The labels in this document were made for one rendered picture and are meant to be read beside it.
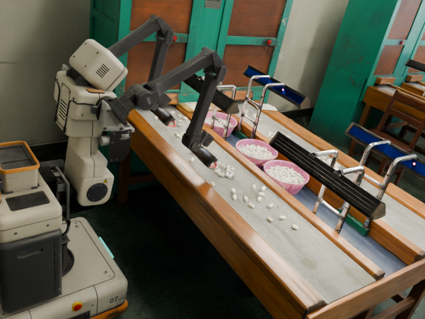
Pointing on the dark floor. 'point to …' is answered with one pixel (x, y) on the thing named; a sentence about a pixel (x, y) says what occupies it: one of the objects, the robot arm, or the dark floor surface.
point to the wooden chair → (391, 136)
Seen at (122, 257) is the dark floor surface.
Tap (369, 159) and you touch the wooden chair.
